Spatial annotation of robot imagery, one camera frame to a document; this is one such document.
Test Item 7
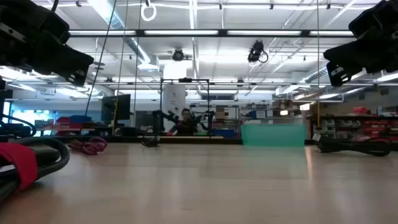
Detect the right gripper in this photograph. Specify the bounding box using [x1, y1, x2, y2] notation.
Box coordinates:
[323, 0, 398, 87]

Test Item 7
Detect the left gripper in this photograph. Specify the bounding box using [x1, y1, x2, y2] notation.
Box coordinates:
[0, 0, 95, 87]

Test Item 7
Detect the thick black cable bundle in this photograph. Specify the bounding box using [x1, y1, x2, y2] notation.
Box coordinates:
[315, 134, 392, 157]

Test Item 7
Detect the red braided cable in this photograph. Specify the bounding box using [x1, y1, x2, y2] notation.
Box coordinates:
[67, 136, 108, 156]

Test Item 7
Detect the black cable with red strap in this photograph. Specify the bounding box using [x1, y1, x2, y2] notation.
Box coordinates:
[0, 136, 71, 200]

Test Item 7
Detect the small black cable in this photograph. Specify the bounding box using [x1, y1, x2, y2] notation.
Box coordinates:
[141, 133, 161, 148]

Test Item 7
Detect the storage shelf with bins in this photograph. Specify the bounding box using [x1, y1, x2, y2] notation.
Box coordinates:
[306, 105, 398, 141]

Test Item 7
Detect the black computer monitor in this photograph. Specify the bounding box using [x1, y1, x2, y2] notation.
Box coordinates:
[101, 94, 131, 122]

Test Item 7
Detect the teal translucent plastic bin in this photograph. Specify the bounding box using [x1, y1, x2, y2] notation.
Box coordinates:
[240, 124, 307, 147]

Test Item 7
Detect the white column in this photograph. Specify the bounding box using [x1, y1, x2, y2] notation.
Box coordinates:
[162, 84, 187, 131]

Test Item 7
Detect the person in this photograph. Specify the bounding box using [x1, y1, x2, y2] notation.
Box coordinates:
[169, 108, 200, 137]

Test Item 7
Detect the blue storage box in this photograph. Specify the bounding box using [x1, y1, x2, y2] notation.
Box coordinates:
[213, 129, 236, 138]

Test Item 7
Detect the black hanging cable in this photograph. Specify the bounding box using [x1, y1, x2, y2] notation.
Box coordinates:
[84, 0, 118, 118]

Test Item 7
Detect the thin hanging cable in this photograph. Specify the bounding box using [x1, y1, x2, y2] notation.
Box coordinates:
[112, 0, 129, 131]

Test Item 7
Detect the black camera with cable loop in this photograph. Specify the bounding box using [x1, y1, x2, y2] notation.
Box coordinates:
[247, 40, 269, 64]

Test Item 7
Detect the white hanging cable loop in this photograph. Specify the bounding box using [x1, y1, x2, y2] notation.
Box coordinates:
[140, 0, 157, 22]

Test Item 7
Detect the round black ceiling camera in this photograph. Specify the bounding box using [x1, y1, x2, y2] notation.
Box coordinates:
[172, 48, 185, 62]

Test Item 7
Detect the black background station frame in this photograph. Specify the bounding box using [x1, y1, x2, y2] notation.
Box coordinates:
[160, 77, 211, 138]

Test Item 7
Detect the black table edge frame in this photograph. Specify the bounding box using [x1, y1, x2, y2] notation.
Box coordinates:
[62, 135, 317, 145]

